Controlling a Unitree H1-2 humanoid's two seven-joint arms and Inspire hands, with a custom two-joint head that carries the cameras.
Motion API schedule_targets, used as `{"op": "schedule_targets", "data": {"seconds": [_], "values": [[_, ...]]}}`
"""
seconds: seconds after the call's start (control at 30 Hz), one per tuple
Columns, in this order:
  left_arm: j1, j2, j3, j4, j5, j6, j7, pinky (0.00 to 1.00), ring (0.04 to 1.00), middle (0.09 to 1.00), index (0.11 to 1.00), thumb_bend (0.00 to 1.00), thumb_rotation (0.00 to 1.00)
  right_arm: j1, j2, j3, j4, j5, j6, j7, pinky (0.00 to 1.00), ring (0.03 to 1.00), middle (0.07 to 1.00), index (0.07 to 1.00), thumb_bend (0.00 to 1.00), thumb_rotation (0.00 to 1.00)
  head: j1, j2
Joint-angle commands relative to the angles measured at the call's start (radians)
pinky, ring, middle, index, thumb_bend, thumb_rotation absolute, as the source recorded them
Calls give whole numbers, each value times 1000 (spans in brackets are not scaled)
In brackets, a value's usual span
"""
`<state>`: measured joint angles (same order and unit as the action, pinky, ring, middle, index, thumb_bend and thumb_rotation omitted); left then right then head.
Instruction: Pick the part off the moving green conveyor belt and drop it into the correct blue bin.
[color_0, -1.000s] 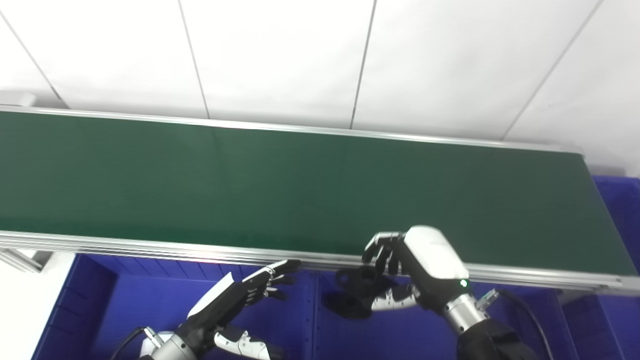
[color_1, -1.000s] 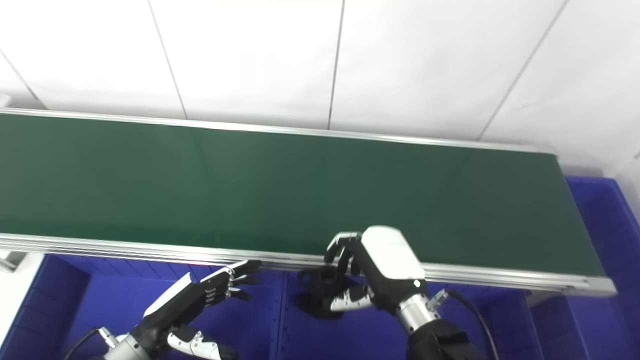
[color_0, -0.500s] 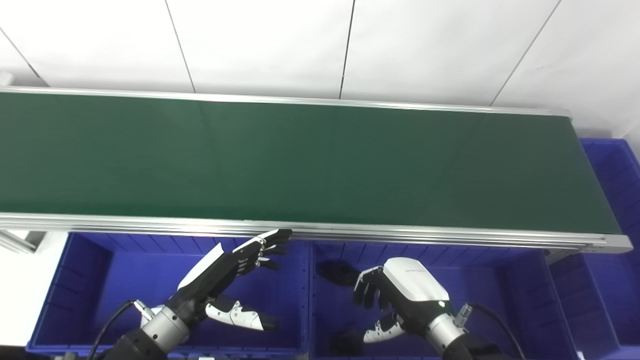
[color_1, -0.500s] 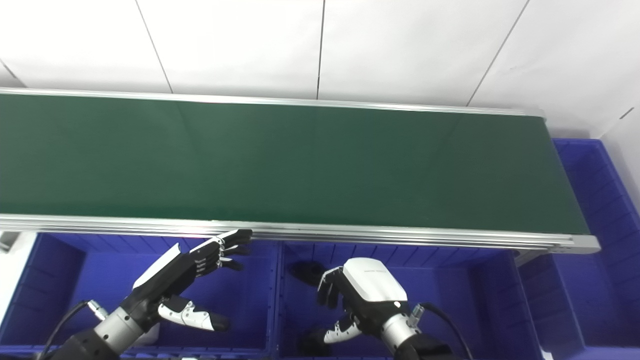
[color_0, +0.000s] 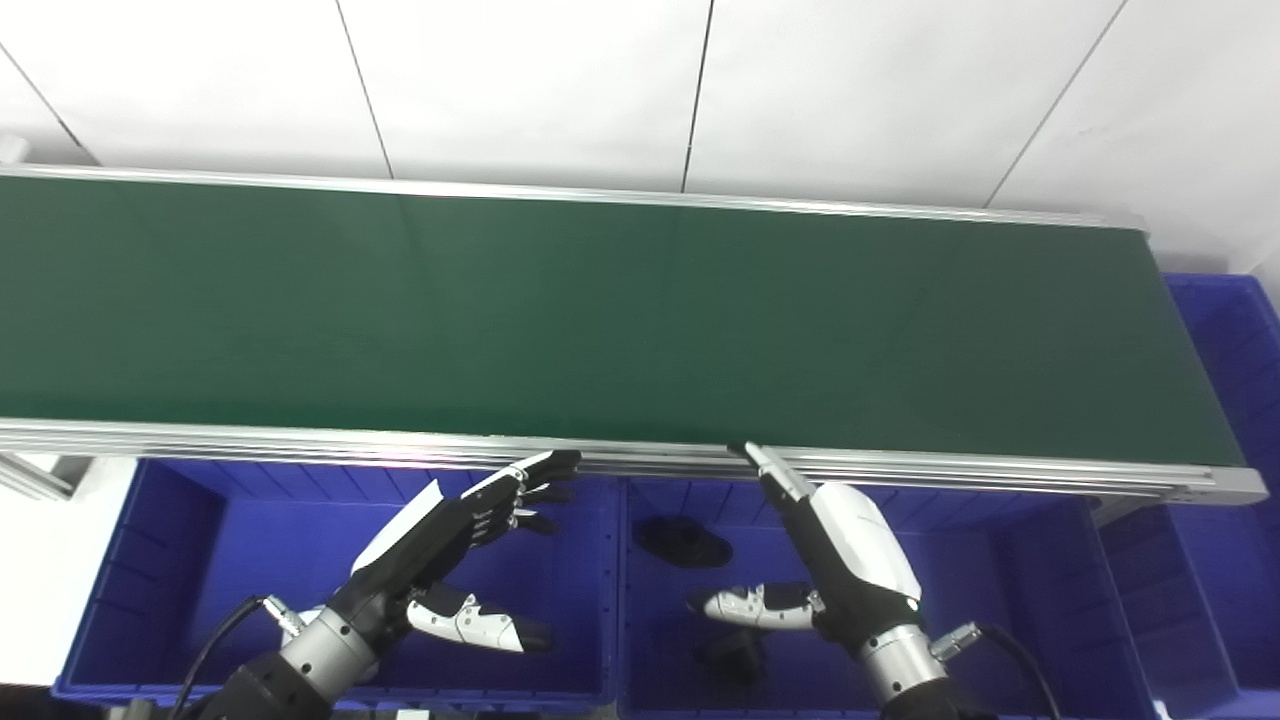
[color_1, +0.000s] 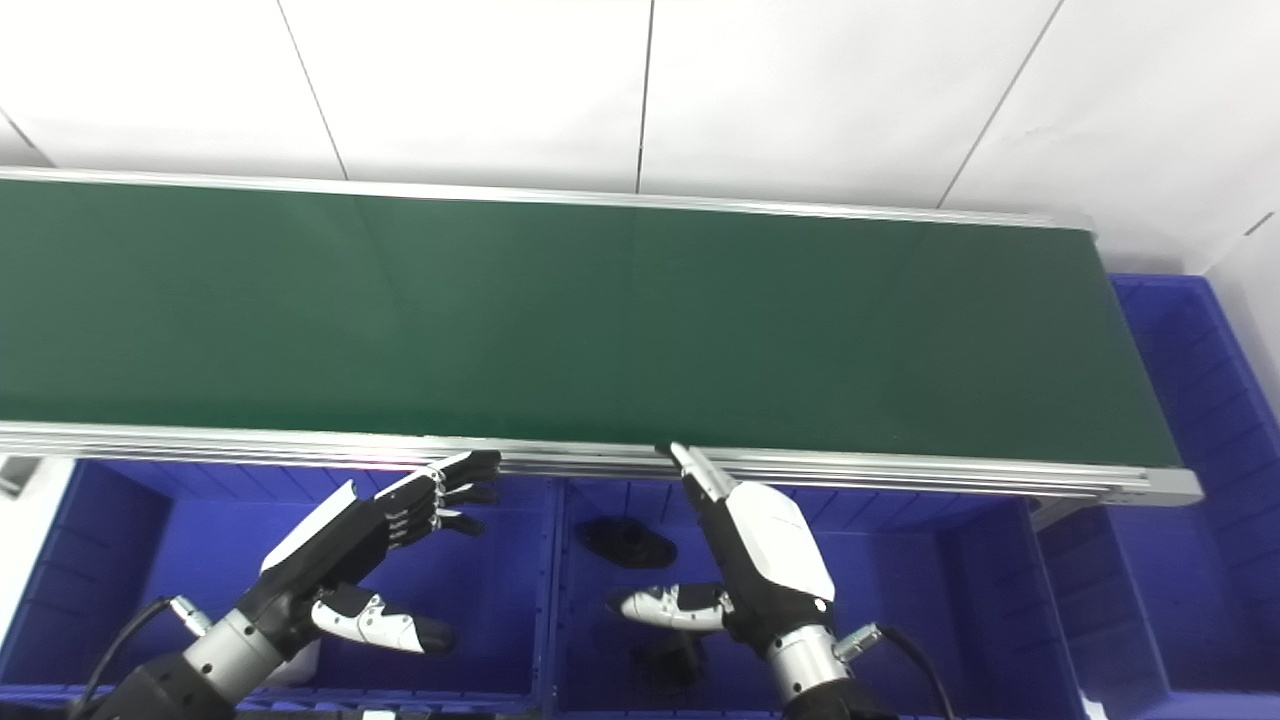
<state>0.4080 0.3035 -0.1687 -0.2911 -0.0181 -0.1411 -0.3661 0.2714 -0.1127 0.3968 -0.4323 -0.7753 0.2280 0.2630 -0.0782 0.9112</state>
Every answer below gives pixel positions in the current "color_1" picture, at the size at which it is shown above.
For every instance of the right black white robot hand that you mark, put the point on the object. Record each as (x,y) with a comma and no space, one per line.
(765,560)

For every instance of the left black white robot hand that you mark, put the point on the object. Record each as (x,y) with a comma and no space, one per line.
(340,550)

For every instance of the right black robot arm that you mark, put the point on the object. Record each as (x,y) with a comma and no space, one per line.
(820,680)

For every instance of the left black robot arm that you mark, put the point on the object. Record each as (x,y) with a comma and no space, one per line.
(190,665)

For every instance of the black flat flanged part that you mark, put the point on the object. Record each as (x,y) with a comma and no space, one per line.
(628,542)

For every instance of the blue plastic bin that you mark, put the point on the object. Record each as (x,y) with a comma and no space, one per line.
(1190,480)
(930,600)
(190,540)

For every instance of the aluminium conveyor support leg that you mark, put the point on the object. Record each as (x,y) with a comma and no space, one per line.
(18,475)

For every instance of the green conveyor belt aluminium frame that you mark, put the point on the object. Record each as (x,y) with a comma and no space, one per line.
(560,320)

